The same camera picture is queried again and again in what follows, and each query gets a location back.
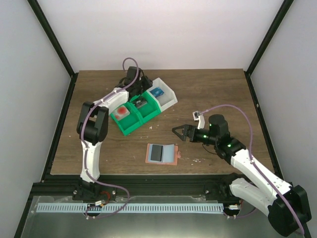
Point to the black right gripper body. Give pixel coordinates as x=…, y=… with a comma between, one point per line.
x=193, y=129

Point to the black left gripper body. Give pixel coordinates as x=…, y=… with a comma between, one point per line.
x=141, y=88

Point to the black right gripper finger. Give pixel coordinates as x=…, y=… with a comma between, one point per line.
x=182, y=128
x=181, y=136

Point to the black credit card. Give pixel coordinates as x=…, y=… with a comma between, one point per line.
x=156, y=153

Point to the green front plastic bin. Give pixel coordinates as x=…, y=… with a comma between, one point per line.
x=129, y=123

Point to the green plastic bin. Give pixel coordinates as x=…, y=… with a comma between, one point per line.
x=129, y=123
x=147, y=112

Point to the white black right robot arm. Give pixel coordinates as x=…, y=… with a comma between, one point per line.
x=286, y=206

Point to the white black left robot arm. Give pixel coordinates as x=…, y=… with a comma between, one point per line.
x=92, y=126

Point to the blue card stack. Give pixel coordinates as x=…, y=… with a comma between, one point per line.
x=157, y=92

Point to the black VIP card stack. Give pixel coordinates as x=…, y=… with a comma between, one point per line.
x=139, y=102

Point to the red white card stack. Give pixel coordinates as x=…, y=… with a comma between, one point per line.
x=120, y=113

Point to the green middle plastic bin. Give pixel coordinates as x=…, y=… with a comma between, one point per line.
x=147, y=112

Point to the white plastic bin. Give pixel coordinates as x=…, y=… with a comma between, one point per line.
x=168, y=99

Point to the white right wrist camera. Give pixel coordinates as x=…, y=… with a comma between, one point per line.
x=199, y=117

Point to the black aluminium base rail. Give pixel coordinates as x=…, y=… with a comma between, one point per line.
x=214, y=187

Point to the black left frame post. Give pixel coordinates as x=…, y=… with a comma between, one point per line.
x=37, y=10

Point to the black frame post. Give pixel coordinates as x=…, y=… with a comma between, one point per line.
x=37, y=10
x=285, y=6

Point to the light blue slotted cable duct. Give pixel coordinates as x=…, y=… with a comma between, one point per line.
x=196, y=208

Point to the black right frame post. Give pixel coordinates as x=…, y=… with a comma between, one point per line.
x=285, y=6

